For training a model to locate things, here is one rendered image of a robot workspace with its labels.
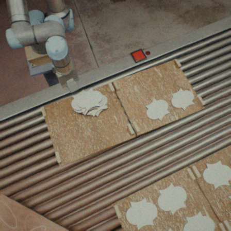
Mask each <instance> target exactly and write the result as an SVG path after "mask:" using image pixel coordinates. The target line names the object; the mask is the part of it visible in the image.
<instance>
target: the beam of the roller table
mask: <svg viewBox="0 0 231 231"><path fill-rule="evenodd" d="M229 30H231V16H230V17H227V18H225V19H222V20H218V21H216V22H214V23H211V24H209V25H206V26H204V27H202V28H199V29H195V30H193V31H190V32H188V33H186V34H184V35H181V36H179V37H176V38H173V39H170V40H168V41H165V42H162V43H160V44H157V45H155V46H153V47H150V48H147V49H145V50H143V52H144V53H145V52H146V51H150V52H151V54H150V55H146V54H145V55H146V56H147V59H146V60H144V61H141V62H138V63H135V61H134V60H133V58H132V56H131V55H129V56H127V57H124V58H122V59H119V60H117V61H114V62H112V63H110V64H107V65H105V66H102V67H100V68H96V69H93V70H91V71H88V72H85V73H83V74H81V75H78V78H79V81H77V82H76V83H77V85H78V87H79V90H77V91H80V90H82V89H85V88H87V87H90V86H92V85H95V84H98V83H100V82H102V81H105V80H107V79H109V78H112V77H114V76H117V75H119V74H121V73H124V72H126V71H129V70H131V69H134V68H137V67H139V66H142V65H144V64H146V63H149V62H151V61H154V60H156V59H158V58H161V57H163V56H166V55H168V54H172V53H174V52H176V51H179V50H182V49H183V48H186V47H189V46H191V45H193V44H196V43H199V42H202V41H204V40H206V39H209V38H211V37H213V36H216V35H218V34H222V33H224V32H226V31H229ZM77 91H74V92H77ZM74 92H72V93H74ZM72 93H71V92H70V91H69V89H68V88H67V87H65V88H62V86H61V85H60V83H59V84H56V85H54V86H51V87H49V88H46V89H44V90H41V91H39V92H37V93H34V94H32V95H29V96H27V97H23V98H21V99H18V100H16V101H13V102H11V103H9V104H6V105H4V106H1V107H0V123H1V122H4V121H7V120H9V119H11V118H15V117H17V116H20V115H22V114H24V113H26V112H29V111H31V110H34V109H36V108H39V107H41V106H43V105H46V104H48V103H50V102H53V101H55V100H58V99H60V98H62V97H64V96H67V95H69V94H72Z"/></svg>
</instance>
